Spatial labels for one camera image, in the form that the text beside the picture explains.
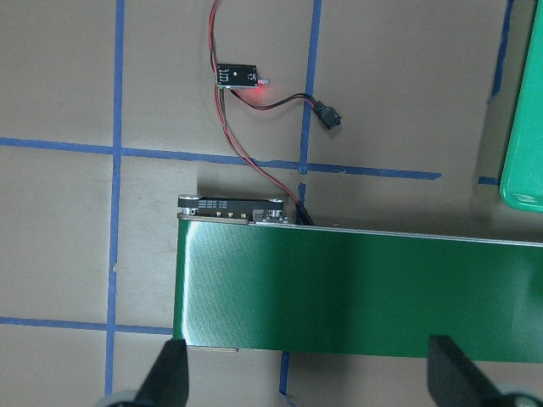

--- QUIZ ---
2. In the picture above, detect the green plastic tray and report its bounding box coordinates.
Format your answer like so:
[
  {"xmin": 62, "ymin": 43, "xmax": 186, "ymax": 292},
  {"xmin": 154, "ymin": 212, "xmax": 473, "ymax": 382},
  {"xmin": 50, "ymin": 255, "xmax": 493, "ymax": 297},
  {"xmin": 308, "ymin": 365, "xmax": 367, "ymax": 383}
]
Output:
[{"xmin": 500, "ymin": 1, "xmax": 542, "ymax": 213}]

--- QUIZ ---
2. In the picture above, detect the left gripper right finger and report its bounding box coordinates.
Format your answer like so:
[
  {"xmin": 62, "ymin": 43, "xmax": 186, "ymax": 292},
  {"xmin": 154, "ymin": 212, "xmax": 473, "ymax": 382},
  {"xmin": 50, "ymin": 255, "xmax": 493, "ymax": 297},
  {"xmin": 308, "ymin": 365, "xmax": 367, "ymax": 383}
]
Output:
[{"xmin": 427, "ymin": 335, "xmax": 502, "ymax": 407}]

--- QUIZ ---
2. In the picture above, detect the red black wire with board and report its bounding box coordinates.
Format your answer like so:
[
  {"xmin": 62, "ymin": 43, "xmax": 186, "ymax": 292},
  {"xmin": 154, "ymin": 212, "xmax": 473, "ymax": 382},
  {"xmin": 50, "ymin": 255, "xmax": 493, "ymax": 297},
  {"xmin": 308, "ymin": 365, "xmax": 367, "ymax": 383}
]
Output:
[{"xmin": 207, "ymin": 0, "xmax": 344, "ymax": 224}]

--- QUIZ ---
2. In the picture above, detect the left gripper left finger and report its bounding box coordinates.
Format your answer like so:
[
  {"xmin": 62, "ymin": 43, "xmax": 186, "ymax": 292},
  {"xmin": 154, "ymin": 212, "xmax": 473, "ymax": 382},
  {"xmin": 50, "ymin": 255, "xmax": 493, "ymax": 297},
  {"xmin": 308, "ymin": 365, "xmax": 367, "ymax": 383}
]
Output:
[{"xmin": 133, "ymin": 339, "xmax": 189, "ymax": 406}]

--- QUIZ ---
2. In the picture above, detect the green conveyor belt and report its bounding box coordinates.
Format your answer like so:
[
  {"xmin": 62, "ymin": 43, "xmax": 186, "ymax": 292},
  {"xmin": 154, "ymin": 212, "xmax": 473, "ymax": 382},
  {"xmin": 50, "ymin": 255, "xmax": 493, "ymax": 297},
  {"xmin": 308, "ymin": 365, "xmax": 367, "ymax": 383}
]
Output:
[{"xmin": 173, "ymin": 196, "xmax": 542, "ymax": 363}]

